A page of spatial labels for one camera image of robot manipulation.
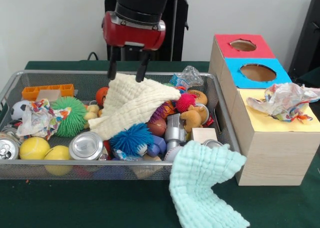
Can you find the green spiky rubber ball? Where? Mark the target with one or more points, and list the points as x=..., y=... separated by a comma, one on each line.
x=72, y=122

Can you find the blue spiky rubber ball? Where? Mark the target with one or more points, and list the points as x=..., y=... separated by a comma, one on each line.
x=130, y=139

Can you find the mint green muslin cloth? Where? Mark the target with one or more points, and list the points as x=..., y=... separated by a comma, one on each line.
x=200, y=168

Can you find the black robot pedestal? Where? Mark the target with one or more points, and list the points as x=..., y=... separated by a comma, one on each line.
x=185, y=25

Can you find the cream muslin cloth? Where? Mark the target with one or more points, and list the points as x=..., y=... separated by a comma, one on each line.
x=130, y=102

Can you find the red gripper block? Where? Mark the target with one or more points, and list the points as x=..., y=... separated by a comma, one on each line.
x=132, y=35

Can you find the yellow tennis ball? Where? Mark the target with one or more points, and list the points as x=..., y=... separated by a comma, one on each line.
x=33, y=147

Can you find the silver drink can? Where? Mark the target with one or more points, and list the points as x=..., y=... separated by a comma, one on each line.
x=85, y=145
x=7, y=149

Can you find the wooden box with three holes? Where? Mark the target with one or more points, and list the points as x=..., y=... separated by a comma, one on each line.
x=275, y=157

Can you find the small black and white soccer ball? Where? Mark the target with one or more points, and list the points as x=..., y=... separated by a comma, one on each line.
x=17, y=111

